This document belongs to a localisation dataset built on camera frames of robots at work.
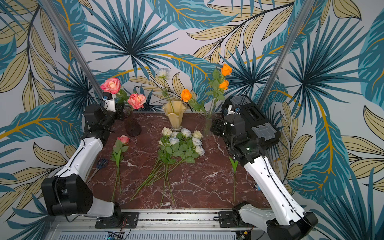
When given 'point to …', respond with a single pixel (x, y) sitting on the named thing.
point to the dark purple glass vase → (132, 126)
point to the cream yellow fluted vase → (174, 110)
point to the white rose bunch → (174, 147)
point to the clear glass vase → (209, 115)
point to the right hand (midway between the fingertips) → (219, 120)
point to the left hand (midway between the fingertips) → (121, 103)
